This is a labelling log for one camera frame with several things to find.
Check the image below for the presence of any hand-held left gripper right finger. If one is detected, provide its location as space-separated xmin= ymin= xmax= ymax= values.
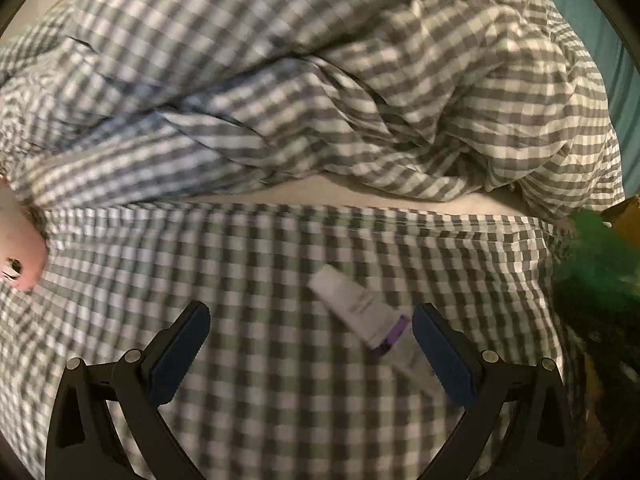
xmin=411 ymin=302 xmax=581 ymax=480

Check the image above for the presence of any grey checked duvet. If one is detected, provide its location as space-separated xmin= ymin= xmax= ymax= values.
xmin=0 ymin=0 xmax=626 ymax=211

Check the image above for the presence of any teal curtain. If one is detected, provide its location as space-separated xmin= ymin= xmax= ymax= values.
xmin=535 ymin=0 xmax=640 ymax=176

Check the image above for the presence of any cardboard box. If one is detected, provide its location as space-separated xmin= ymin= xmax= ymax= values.
xmin=597 ymin=195 xmax=640 ymax=231

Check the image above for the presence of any white tube with purple band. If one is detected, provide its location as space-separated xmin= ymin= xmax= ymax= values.
xmin=307 ymin=266 xmax=441 ymax=398

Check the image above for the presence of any grey checked bed sheet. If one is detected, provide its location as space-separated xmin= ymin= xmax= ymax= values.
xmin=0 ymin=200 xmax=581 ymax=480

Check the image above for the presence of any pink bottle with green spout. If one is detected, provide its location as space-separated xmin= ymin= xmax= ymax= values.
xmin=0 ymin=175 xmax=50 ymax=292

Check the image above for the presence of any green snack packet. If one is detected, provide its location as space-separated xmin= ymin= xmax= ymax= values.
xmin=552 ymin=209 xmax=640 ymax=306

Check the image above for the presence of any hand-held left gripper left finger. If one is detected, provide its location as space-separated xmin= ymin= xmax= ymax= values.
xmin=45 ymin=301 xmax=212 ymax=480

